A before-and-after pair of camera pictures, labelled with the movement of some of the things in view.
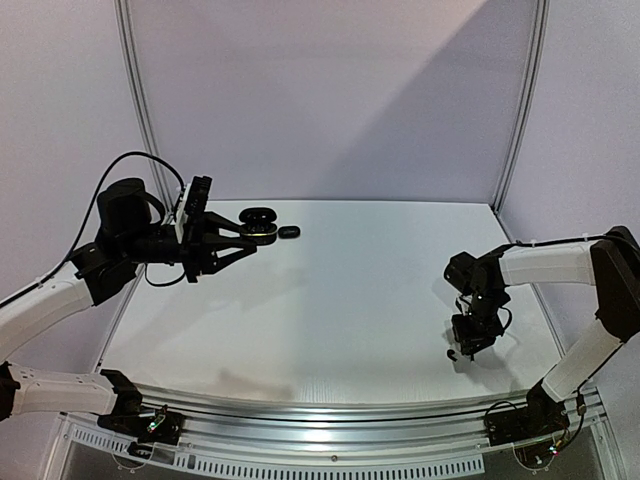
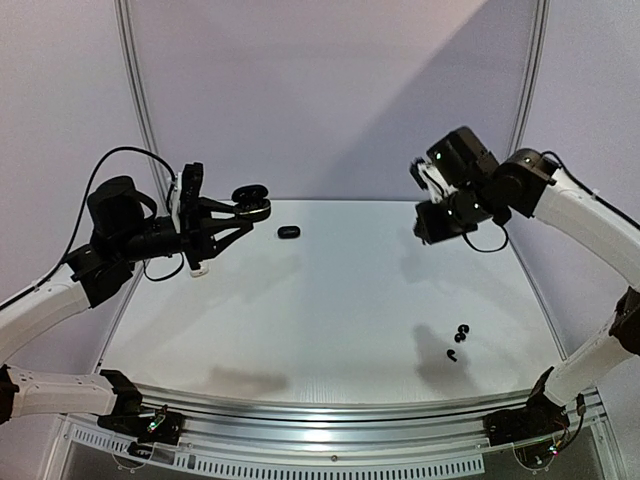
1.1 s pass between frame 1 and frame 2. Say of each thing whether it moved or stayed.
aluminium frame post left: stayed
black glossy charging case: moved
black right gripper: moved
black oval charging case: stayed
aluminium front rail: stayed
